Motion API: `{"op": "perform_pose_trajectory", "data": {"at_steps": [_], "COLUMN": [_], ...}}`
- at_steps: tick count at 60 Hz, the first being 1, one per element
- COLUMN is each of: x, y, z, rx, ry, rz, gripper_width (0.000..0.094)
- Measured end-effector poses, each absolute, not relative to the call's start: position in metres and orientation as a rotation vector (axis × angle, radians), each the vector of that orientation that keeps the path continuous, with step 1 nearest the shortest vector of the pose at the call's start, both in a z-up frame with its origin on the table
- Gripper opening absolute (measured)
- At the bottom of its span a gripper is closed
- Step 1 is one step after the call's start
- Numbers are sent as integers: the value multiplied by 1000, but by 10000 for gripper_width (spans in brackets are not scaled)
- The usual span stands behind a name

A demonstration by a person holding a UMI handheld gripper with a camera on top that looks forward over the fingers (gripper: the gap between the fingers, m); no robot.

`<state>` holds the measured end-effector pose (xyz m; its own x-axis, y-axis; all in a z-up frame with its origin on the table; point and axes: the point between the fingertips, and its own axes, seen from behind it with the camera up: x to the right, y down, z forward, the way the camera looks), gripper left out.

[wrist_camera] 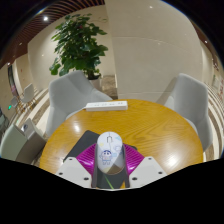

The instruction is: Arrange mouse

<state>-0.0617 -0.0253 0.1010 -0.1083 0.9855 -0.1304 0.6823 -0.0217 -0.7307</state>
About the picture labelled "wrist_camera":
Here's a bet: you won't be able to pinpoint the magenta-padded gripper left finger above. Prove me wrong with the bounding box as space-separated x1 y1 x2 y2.
54 142 100 189

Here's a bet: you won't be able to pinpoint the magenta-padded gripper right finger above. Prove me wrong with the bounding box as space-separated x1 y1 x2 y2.
121 143 168 189

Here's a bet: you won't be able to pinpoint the white cartoon-print computer mouse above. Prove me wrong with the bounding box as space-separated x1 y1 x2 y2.
95 130 125 176

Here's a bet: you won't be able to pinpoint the black mouse pad green lines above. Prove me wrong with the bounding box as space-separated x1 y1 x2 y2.
62 129 138 190

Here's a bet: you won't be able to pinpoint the grey-green upholstered armchair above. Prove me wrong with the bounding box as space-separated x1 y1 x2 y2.
0 117 48 165

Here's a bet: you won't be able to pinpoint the white power strip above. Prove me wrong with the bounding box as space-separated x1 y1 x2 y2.
84 100 129 112

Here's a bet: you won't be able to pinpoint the grey shell chair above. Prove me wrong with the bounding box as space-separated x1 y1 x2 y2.
45 69 114 138
156 72 215 153

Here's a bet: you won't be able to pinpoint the small pale wooden-legged chair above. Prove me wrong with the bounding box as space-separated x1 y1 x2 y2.
19 82 36 108

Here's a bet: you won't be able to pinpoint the green potted plant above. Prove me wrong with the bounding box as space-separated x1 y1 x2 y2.
48 13 110 81

